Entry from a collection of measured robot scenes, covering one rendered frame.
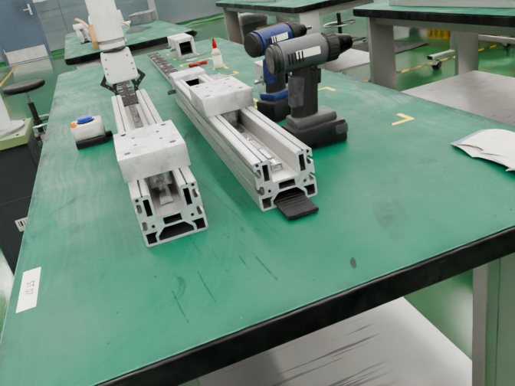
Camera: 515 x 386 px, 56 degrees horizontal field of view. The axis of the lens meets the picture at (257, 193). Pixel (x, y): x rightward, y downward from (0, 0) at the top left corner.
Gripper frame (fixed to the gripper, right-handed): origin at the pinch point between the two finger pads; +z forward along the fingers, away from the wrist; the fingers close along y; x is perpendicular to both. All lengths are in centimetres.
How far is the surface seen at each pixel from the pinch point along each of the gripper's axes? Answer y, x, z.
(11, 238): 48, 10, 33
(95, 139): 11.7, 34.2, 2.2
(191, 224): -3, 98, 2
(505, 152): -53, 107, 2
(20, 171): 37.9, 9.4, 12.8
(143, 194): 3, 98, -5
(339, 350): -32, 77, 60
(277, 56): -27, 79, -16
